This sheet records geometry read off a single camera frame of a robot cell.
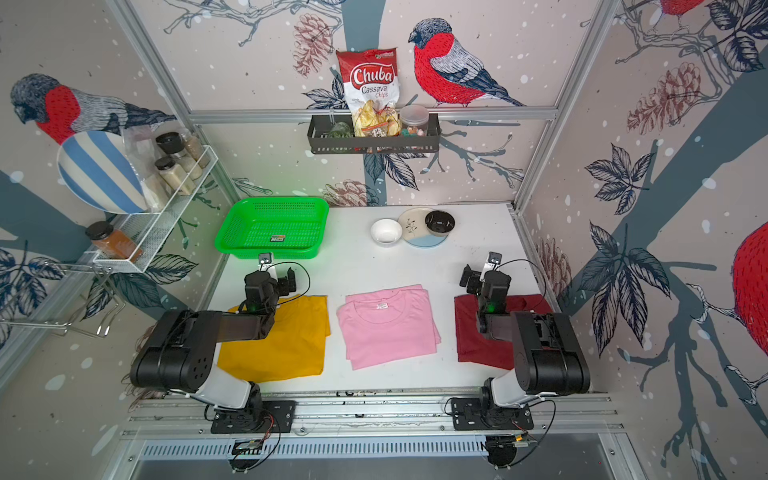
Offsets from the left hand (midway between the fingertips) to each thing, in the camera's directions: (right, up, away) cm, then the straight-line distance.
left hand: (279, 263), depth 94 cm
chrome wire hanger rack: (-32, -5, -29) cm, 43 cm away
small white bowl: (+34, +10, +16) cm, 39 cm away
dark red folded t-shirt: (+60, -23, -10) cm, 65 cm away
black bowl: (+54, +13, +17) cm, 58 cm away
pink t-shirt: (+34, -19, -6) cm, 39 cm away
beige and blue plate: (+45, +11, +20) cm, 50 cm away
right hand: (+65, -1, 0) cm, 65 cm away
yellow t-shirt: (+8, -24, -9) cm, 27 cm away
